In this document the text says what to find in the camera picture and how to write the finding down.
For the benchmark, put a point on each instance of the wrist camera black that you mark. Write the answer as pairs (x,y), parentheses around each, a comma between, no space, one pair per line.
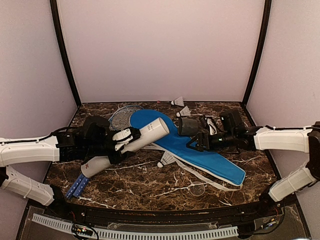
(95,128)
(232,121)

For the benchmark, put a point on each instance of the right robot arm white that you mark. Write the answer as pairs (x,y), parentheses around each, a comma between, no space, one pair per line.
(304,139)

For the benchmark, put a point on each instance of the white shuttlecock back wall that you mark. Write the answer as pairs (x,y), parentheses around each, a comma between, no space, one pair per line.
(178,102)

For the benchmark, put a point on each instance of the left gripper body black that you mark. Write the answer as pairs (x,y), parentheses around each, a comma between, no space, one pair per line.
(95,149)

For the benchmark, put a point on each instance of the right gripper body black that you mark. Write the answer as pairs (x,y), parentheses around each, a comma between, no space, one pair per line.
(228,141)

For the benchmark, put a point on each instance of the white shuttlecock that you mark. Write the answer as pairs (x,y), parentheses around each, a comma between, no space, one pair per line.
(166,159)
(185,112)

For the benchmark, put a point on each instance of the white slotted cable duct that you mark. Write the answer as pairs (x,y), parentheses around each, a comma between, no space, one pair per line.
(118,231)

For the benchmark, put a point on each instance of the clear plastic disc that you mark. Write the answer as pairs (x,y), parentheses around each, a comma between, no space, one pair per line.
(197,189)

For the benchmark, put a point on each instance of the grey tube cap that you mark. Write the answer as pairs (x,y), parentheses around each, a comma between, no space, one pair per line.
(187,127)

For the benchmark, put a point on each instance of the blue racket cover bag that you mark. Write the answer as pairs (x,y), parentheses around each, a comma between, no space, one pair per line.
(208,161)

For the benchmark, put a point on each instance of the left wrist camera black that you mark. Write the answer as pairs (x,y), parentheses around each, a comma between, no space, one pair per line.
(95,128)

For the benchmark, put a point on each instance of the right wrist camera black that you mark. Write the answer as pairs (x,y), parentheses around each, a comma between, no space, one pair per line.
(232,121)

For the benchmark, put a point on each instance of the white shuttlecock tube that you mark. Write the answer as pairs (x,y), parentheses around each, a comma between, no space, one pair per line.
(150,133)

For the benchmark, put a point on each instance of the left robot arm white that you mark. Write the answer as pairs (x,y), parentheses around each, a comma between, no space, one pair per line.
(63,145)

